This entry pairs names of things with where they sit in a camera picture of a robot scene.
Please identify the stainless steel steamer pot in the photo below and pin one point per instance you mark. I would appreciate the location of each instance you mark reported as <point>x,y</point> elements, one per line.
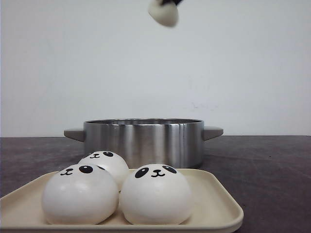
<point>177,142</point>

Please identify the panda bun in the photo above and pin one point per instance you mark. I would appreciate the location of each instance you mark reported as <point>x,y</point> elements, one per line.
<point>80,194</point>
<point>166,15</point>
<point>111,162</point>
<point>156,194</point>

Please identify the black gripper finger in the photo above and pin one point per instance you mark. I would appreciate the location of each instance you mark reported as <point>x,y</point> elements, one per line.
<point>175,2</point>

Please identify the cream plastic tray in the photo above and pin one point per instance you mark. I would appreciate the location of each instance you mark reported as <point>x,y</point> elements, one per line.
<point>215,211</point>

